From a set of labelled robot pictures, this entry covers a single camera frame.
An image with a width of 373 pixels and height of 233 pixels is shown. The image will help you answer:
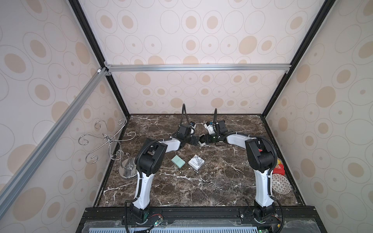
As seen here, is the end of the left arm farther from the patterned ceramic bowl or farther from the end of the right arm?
the patterned ceramic bowl

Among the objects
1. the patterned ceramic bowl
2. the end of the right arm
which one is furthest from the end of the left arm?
the patterned ceramic bowl

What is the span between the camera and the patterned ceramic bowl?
0.82 metres
